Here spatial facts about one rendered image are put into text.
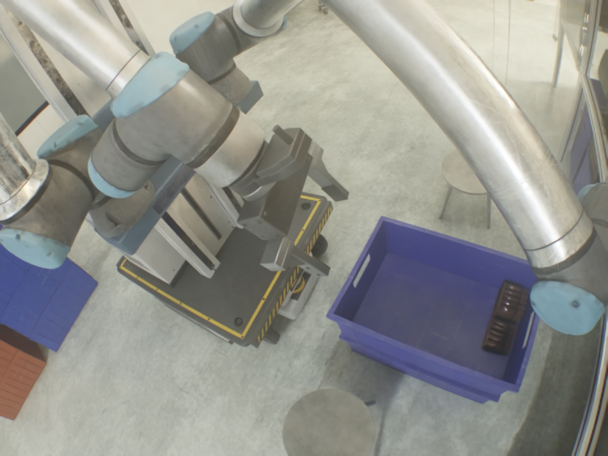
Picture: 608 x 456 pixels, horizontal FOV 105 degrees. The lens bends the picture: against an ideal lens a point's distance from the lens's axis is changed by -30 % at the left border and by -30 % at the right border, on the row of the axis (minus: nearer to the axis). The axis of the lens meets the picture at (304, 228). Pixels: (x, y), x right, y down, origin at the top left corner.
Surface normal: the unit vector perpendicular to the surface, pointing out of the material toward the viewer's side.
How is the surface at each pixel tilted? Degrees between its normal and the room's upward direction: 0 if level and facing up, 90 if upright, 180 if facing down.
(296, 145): 67
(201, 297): 0
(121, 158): 80
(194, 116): 72
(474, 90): 46
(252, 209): 25
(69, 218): 100
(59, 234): 94
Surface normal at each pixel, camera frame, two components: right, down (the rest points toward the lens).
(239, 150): 0.51, 0.32
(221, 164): 0.14, 0.69
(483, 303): -0.27, -0.58
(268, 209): 0.72, -0.11
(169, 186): 0.85, 0.22
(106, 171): -0.25, 0.62
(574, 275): -0.49, 0.36
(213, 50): 0.56, 0.55
